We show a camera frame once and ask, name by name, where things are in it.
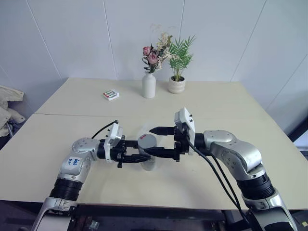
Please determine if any white ribbed plant pot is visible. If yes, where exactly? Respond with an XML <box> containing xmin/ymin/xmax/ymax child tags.
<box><xmin>167</xmin><ymin>75</ymin><xmax>186</xmax><ymax>94</ymax></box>

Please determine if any beige jacket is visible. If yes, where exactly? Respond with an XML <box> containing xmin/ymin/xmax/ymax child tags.
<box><xmin>0</xmin><ymin>85</ymin><xmax>26</xmax><ymax>138</ymax></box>

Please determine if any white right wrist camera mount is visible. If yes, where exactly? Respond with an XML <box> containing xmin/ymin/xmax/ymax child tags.
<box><xmin>173</xmin><ymin>107</ymin><xmax>198</xmax><ymax>155</ymax></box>

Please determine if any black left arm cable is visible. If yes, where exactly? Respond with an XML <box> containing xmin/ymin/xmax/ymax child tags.
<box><xmin>91</xmin><ymin>120</ymin><xmax>120</xmax><ymax>140</ymax></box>

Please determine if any white ceramic vase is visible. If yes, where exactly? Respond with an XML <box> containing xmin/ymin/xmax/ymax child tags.
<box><xmin>141</xmin><ymin>73</ymin><xmax>156</xmax><ymax>99</ymax></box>

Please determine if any clear plastic jar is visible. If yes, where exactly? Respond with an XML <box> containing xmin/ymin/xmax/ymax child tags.
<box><xmin>140</xmin><ymin>144</ymin><xmax>160</xmax><ymax>172</ymax></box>

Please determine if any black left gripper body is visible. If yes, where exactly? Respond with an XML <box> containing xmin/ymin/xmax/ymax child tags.
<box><xmin>111</xmin><ymin>135</ymin><xmax>128</xmax><ymax>169</ymax></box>

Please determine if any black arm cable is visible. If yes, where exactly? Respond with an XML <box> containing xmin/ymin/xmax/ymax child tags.
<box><xmin>204</xmin><ymin>153</ymin><xmax>252</xmax><ymax>231</ymax></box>
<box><xmin>184</xmin><ymin>134</ymin><xmax>251</xmax><ymax>231</ymax></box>
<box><xmin>91</xmin><ymin>120</ymin><xmax>120</xmax><ymax>140</ymax></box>

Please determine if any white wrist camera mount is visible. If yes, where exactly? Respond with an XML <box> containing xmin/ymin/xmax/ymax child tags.
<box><xmin>103</xmin><ymin>123</ymin><xmax>124</xmax><ymax>164</ymax></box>
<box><xmin>173</xmin><ymin>107</ymin><xmax>198</xmax><ymax>155</ymax></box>

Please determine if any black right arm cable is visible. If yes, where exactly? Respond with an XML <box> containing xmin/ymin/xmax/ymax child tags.
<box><xmin>204</xmin><ymin>153</ymin><xmax>252</xmax><ymax>231</ymax></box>
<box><xmin>184</xmin><ymin>134</ymin><xmax>251</xmax><ymax>231</ymax></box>

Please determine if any green palm plant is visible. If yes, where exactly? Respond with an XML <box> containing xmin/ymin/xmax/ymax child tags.
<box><xmin>167</xmin><ymin>35</ymin><xmax>196</xmax><ymax>81</ymax></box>

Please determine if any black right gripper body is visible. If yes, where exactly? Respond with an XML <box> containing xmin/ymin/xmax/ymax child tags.
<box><xmin>173</xmin><ymin>123</ymin><xmax>191</xmax><ymax>162</ymax></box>

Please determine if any small box of batteries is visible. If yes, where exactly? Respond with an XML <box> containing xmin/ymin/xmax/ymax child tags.
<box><xmin>102</xmin><ymin>89</ymin><xmax>120</xmax><ymax>102</ymax></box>

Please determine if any dried flower bouquet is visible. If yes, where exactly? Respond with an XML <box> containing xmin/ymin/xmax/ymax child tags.
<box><xmin>141</xmin><ymin>23</ymin><xmax>174</xmax><ymax>74</ymax></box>

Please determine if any black frame under table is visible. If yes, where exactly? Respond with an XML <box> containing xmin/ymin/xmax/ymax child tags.
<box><xmin>69</xmin><ymin>204</ymin><xmax>244</xmax><ymax>231</ymax></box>

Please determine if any black slanted panel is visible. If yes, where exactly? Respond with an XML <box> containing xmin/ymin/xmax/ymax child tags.
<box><xmin>287</xmin><ymin>103</ymin><xmax>308</xmax><ymax>145</ymax></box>

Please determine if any grey jar lid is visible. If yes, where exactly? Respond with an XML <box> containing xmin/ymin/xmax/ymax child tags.
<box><xmin>137</xmin><ymin>133</ymin><xmax>157</xmax><ymax>152</ymax></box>

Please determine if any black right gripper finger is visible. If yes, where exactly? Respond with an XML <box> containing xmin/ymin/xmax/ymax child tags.
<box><xmin>143</xmin><ymin>146</ymin><xmax>177</xmax><ymax>160</ymax></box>
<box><xmin>149</xmin><ymin>126</ymin><xmax>175</xmax><ymax>136</ymax></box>

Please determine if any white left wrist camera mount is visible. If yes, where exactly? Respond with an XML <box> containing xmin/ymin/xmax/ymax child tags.
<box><xmin>103</xmin><ymin>123</ymin><xmax>124</xmax><ymax>164</ymax></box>

